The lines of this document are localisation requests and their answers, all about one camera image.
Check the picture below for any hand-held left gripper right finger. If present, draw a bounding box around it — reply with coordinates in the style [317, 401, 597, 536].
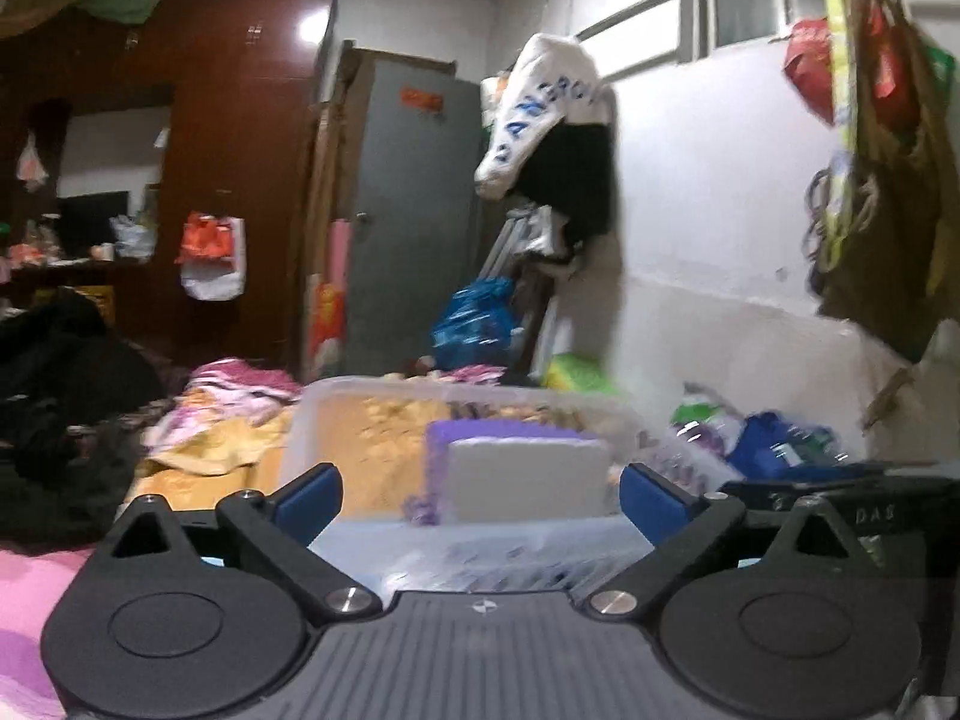
[586, 463, 875, 620]

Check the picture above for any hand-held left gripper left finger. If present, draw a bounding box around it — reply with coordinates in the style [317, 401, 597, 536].
[94, 463, 381, 625]

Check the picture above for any clear plastic perforated basket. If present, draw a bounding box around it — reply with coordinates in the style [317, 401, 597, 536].
[279, 376, 742, 605]

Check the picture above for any yellow patterned blanket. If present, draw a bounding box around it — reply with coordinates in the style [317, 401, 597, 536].
[139, 382, 302, 478]

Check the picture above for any magenta floral cloth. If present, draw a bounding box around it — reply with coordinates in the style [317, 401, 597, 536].
[187, 358, 305, 422]

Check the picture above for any blue plastic bag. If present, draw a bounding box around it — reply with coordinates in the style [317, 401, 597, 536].
[430, 277, 520, 371]

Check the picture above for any pink rolled mat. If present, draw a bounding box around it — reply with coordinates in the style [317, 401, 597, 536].
[324, 219, 353, 383]

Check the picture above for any brown hanging bag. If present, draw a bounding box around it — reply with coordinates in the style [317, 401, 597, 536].
[811, 0, 960, 362]

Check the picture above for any orange white hanging bag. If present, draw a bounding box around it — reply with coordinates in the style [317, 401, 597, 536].
[176, 211, 247, 302]

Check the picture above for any black clothing pile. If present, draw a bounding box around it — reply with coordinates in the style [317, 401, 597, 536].
[0, 289, 190, 550]

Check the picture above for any grey door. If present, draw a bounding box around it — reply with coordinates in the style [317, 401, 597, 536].
[330, 45, 490, 380]

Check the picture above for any pink floral blanket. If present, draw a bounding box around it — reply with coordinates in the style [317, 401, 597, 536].
[0, 544, 102, 720]

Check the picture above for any white folding rack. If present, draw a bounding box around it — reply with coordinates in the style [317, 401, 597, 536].
[480, 202, 580, 293]

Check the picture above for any white plastic bag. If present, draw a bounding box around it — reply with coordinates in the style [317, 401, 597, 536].
[111, 214, 155, 257]

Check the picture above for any black hanging garment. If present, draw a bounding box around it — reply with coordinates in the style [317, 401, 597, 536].
[517, 120, 625, 250]

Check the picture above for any black television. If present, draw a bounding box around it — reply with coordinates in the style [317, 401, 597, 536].
[56, 191, 133, 260]

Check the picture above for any brown wooden wardrobe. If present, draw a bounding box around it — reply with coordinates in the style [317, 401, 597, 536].
[0, 0, 340, 370]

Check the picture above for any white printed garment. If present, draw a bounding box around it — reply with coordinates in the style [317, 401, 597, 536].
[474, 34, 613, 200]

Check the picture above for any red door sticker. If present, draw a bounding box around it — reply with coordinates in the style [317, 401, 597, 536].
[401, 86, 445, 118]

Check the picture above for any small pink hanging bag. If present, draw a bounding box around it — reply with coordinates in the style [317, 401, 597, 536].
[16, 131, 50, 193]

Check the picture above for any red plastic hanging bag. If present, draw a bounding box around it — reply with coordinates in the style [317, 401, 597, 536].
[784, 15, 838, 125]

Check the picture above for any yellow green hanging strip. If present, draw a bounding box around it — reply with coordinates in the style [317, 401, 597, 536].
[816, 0, 860, 272]

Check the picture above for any small high window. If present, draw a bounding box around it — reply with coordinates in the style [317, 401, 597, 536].
[679, 0, 827, 65]

